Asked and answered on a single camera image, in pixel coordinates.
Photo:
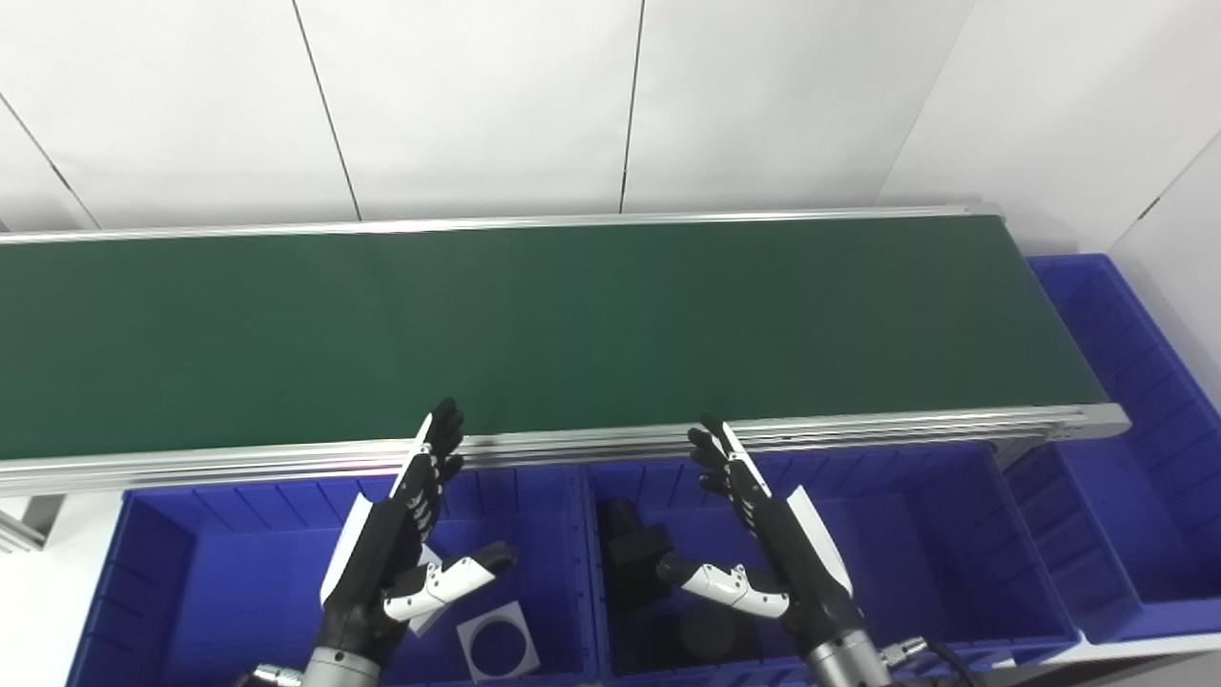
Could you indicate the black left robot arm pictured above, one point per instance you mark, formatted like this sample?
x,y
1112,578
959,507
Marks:
x,y
339,670

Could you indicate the large blue plastic bin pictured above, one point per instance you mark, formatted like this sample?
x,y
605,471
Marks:
x,y
238,592
1126,515
935,553

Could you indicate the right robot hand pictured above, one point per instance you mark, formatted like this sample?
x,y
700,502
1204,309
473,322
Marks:
x,y
801,563

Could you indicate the green conveyor belt aluminium frame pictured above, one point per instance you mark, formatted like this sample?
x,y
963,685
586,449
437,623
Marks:
x,y
572,324

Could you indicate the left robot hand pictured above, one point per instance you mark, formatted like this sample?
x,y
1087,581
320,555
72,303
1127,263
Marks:
x,y
372,563

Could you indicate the black block part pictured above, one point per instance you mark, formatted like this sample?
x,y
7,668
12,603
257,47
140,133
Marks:
x,y
630,558

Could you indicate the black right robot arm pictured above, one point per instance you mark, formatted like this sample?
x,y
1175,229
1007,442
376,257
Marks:
x,y
844,663

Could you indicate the aluminium conveyor leg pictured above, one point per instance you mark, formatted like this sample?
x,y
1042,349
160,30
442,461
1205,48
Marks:
x,y
1019,451
29,523

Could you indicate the black round part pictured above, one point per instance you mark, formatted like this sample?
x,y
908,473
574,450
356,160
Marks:
x,y
715,634

